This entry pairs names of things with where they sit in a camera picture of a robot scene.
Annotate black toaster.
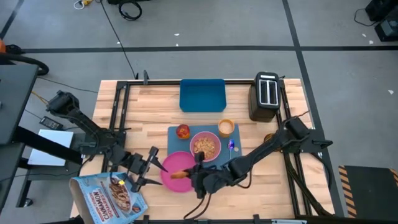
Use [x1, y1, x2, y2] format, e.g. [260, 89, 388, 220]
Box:
[248, 71, 282, 123]

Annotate black aluminium table frame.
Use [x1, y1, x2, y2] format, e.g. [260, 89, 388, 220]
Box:
[93, 70, 335, 224]

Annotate long black floor cable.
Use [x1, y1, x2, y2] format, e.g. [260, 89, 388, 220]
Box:
[98, 0, 139, 80]

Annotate white board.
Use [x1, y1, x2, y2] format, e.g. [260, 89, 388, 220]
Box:
[27, 129, 74, 167]

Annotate black equipment case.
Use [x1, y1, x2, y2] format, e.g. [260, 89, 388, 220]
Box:
[365, 0, 398, 43]

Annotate red apple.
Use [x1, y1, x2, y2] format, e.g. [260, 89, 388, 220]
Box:
[175, 124, 191, 140]

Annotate cereal pieces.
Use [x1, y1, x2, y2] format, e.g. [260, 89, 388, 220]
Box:
[193, 136, 217, 159]

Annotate blue plastic tray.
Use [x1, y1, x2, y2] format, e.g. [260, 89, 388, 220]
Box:
[179, 78, 227, 113]

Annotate yellow floor cable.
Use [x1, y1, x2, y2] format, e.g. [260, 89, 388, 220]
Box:
[30, 90, 50, 105]

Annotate magenta plastic plate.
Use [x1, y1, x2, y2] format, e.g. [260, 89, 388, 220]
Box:
[160, 151, 200, 193]

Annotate cinnamon squares cereal box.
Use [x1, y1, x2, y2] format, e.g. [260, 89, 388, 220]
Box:
[68, 172, 149, 224]

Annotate pink ribbed bowl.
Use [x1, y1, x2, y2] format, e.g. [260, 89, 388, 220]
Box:
[190, 131, 222, 162]

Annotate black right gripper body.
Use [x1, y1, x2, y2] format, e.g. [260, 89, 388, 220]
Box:
[189, 151, 227, 200]

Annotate black desk leg frame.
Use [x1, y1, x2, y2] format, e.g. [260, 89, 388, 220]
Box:
[12, 126, 85, 208]

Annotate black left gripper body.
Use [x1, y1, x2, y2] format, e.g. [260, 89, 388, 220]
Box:
[124, 152, 153, 191]

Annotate coiled black cable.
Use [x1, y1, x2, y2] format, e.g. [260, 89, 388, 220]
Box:
[118, 0, 143, 22]

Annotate blue placemat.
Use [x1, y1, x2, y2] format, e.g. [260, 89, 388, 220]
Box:
[167, 124, 244, 170]

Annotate black power adapter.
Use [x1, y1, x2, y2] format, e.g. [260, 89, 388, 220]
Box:
[39, 115, 65, 131]

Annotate black desk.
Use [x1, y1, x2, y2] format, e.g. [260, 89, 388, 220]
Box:
[0, 63, 40, 212]

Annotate thick black hose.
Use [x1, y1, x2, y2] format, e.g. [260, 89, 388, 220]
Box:
[0, 43, 50, 77]

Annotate amber gold container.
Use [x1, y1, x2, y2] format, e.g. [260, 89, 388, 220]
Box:
[263, 133, 280, 147]

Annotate black hazard-striped mat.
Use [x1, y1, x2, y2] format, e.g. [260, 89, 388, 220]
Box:
[338, 164, 398, 218]

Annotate white and yellow plug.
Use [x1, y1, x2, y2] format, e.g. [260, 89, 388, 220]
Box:
[73, 0, 94, 10]

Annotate toast slice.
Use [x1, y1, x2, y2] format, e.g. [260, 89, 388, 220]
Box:
[170, 170, 188, 180]

